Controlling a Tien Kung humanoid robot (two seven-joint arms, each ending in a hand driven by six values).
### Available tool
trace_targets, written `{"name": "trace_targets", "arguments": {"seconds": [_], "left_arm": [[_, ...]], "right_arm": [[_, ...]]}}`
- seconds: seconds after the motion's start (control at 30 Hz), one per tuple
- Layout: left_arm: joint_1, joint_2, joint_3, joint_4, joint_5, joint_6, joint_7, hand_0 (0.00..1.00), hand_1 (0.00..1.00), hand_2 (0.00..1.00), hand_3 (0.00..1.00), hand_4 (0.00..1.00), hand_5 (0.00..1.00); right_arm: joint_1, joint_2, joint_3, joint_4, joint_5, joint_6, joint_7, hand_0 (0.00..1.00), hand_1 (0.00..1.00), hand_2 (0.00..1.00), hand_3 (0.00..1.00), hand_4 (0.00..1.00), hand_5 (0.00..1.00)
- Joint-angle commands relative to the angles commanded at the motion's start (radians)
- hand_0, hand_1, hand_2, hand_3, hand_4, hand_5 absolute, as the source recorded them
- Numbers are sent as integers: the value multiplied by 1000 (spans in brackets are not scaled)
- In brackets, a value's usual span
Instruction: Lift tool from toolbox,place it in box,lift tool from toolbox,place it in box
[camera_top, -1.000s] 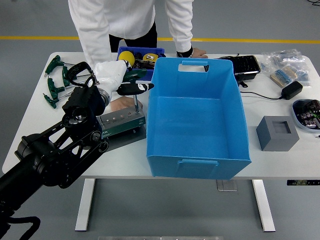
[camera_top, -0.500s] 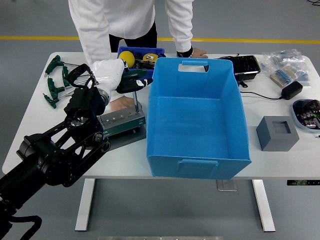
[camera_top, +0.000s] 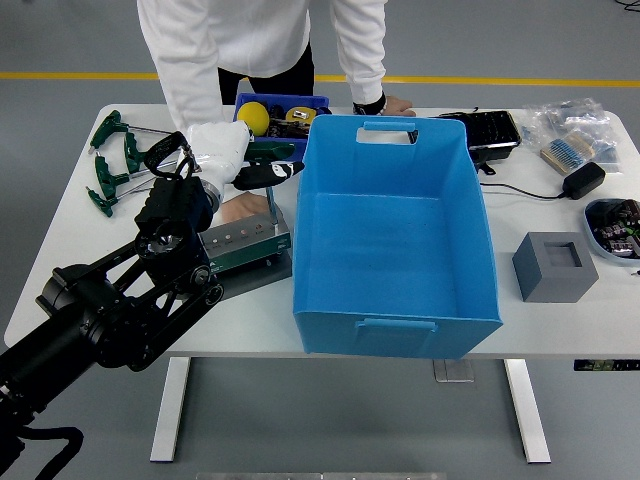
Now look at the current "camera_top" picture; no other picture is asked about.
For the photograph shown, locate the grey metal floor plate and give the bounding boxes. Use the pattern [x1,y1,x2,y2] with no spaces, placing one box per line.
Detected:
[433,359,476,384]

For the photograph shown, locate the black power adapter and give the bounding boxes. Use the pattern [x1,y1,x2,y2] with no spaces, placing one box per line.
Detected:
[562,162,607,201]

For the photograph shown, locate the black adapter cable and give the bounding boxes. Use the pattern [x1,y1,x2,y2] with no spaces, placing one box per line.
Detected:
[479,180,569,200]

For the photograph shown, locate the light blue bowl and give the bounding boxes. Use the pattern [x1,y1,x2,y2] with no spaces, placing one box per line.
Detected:
[583,198,640,264]

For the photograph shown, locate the person's left hand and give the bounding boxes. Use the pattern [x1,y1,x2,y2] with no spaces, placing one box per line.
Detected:
[384,95,416,117]

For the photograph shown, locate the grey cube with square recess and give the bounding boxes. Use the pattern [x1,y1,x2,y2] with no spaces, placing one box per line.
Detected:
[512,231,600,304]

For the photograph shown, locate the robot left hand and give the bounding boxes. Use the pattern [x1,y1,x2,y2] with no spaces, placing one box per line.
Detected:
[184,121,306,192]

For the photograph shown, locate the black plastic tray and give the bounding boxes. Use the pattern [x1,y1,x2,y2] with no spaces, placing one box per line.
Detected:
[408,109,524,164]

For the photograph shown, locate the large blue folding box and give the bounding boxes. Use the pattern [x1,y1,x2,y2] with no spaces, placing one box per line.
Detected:
[291,114,503,361]

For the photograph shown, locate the black table control panel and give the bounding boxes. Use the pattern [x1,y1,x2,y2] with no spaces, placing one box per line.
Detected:
[573,359,640,373]

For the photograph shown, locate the black strap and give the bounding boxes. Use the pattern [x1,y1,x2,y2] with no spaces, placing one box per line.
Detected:
[469,148,497,176]

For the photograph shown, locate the small blue parts bin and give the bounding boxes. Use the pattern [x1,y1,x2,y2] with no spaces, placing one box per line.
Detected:
[233,92,331,151]

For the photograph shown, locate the green metal wrench holder stand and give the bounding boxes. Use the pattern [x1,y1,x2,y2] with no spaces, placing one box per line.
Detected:
[197,212,294,301]

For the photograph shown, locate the yellow lemon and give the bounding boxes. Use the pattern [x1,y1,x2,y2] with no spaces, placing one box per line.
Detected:
[237,101,272,136]

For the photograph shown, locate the blue resistor tape bundle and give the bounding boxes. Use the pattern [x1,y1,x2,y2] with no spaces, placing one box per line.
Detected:
[539,132,597,176]

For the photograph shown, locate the person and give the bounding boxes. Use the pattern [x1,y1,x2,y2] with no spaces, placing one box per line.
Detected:
[136,0,417,227]

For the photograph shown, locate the person's right hand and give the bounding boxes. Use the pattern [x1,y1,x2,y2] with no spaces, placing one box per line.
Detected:
[219,193,274,227]

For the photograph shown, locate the black wristwatch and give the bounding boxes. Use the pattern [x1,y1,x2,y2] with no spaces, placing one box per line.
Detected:
[352,92,387,116]

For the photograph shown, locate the dark brown part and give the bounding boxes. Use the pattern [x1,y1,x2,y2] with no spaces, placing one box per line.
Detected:
[267,122,311,140]

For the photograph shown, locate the white table leg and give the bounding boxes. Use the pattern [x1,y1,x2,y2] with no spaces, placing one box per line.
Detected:
[503,358,552,465]
[149,357,191,464]

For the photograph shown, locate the yellow tape measure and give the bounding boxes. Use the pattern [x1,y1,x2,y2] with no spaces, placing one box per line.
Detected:
[285,105,321,126]

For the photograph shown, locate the dark electronic components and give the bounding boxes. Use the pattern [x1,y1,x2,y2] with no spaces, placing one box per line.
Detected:
[587,199,640,259]

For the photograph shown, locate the large clear plastic bag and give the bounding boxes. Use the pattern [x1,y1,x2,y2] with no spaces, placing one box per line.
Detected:
[522,97,614,151]

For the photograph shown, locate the clear bag with blue resistors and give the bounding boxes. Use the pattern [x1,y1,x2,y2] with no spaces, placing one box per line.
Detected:
[592,119,626,176]

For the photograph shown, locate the large green T-handle hex wrench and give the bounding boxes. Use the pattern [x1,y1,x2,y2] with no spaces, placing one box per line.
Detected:
[244,141,297,227]

